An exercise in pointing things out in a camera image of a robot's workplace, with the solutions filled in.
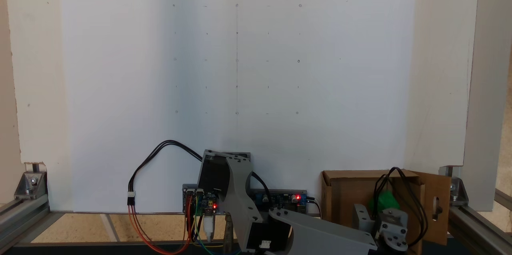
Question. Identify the circuit board in grey case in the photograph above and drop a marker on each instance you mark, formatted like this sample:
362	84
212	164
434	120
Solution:
200	203

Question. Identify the aluminium frame profile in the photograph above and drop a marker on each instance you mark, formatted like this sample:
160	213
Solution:
476	227
20	217

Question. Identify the white paper sheet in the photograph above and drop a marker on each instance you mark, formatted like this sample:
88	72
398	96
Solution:
120	67

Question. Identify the green dice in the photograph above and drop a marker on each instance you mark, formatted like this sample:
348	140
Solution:
386	201

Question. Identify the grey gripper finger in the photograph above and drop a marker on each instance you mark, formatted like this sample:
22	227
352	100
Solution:
363	217

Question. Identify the blue circuit board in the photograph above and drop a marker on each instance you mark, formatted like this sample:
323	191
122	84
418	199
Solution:
284	201

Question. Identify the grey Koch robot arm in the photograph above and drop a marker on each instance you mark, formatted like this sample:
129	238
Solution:
240	191

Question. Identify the aluminium corner bracket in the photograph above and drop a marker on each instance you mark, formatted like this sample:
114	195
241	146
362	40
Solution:
458	193
31	183

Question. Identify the brown cardboard box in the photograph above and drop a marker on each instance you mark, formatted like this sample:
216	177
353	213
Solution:
344	195

